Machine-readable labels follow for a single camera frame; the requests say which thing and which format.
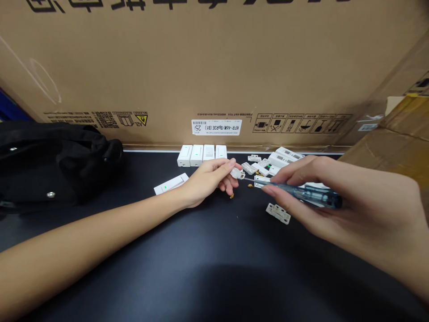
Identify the black fabric bag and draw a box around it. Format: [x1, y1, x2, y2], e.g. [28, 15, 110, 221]
[0, 122, 125, 210]

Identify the white switch with green light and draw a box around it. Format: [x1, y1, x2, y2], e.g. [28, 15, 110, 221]
[154, 173, 189, 196]

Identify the person's right hand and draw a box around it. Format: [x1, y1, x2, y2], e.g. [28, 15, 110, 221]
[261, 154, 398, 250]

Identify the pile of white switch pieces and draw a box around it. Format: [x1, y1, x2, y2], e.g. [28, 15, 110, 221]
[241, 146, 307, 191]

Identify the blue transparent handle screwdriver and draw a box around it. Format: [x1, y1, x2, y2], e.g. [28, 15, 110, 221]
[242, 178, 344, 209]

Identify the blue plastic crate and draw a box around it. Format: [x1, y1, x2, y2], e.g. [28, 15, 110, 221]
[0, 85, 33, 123]

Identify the small open cardboard box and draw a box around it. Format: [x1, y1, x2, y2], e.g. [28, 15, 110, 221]
[337, 95, 429, 188]

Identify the person's left hand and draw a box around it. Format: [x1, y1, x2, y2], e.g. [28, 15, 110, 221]
[182, 158, 243, 210]

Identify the white plastic bracket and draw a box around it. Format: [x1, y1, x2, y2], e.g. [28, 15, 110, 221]
[265, 202, 291, 226]

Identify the large printed cardboard carton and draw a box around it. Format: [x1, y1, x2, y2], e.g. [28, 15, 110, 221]
[0, 0, 429, 152]

